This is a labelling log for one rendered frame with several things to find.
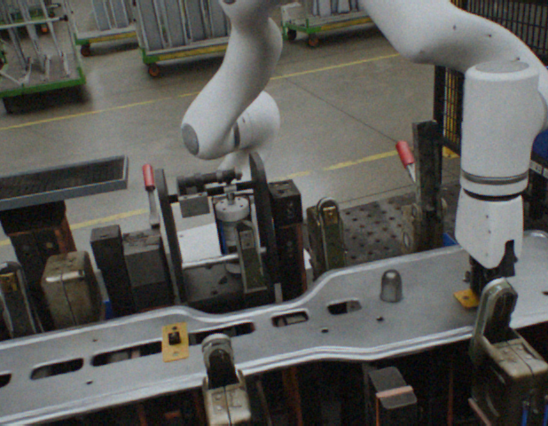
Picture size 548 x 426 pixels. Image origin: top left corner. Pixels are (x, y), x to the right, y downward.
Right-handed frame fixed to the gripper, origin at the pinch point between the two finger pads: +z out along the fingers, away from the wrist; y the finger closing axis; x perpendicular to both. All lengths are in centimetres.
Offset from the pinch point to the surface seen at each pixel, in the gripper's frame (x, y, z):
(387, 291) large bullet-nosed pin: -13.7, -3.8, 1.0
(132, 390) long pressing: -53, 3, 3
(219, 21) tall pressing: 37, -725, 54
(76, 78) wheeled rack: -143, -603, 76
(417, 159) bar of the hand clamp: -1.8, -20.0, -12.5
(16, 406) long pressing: -68, 1, 3
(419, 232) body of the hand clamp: -2.0, -18.1, 0.5
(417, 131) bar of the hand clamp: -1.7, -20.2, -17.3
